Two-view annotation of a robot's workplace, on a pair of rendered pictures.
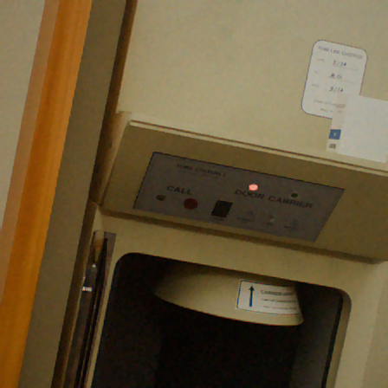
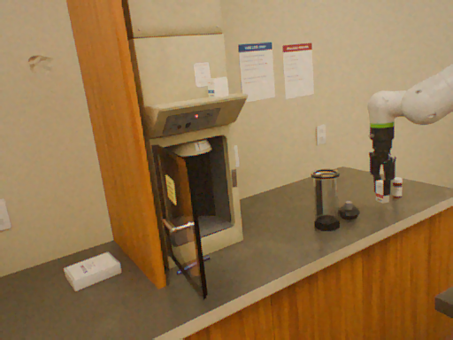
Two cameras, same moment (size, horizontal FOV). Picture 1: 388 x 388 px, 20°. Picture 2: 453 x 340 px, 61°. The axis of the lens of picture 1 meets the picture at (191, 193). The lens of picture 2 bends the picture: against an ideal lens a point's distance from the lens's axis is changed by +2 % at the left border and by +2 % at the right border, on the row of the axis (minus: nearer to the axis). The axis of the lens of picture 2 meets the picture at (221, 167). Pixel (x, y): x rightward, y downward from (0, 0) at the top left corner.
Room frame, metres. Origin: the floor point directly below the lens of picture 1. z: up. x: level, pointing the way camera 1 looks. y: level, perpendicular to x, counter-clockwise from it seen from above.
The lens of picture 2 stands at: (-0.11, 0.29, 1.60)
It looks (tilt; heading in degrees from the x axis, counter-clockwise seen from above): 15 degrees down; 340
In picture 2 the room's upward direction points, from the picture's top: 6 degrees counter-clockwise
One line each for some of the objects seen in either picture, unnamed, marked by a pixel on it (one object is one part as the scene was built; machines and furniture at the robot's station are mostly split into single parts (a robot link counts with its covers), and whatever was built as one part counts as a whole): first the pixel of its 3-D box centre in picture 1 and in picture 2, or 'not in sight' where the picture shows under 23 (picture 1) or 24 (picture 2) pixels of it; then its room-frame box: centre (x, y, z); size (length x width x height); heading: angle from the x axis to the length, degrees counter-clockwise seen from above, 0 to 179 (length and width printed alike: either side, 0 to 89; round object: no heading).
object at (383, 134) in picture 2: not in sight; (380, 133); (1.11, -0.86, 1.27); 0.12 x 0.09 x 0.06; 87
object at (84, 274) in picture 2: not in sight; (92, 270); (1.20, 0.34, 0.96); 0.16 x 0.12 x 0.04; 105
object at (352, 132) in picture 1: (361, 128); (218, 87); (1.08, -0.15, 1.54); 0.05 x 0.05 x 0.06; 6
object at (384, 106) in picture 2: not in sight; (384, 108); (1.11, -0.87, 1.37); 0.13 x 0.11 x 0.14; 44
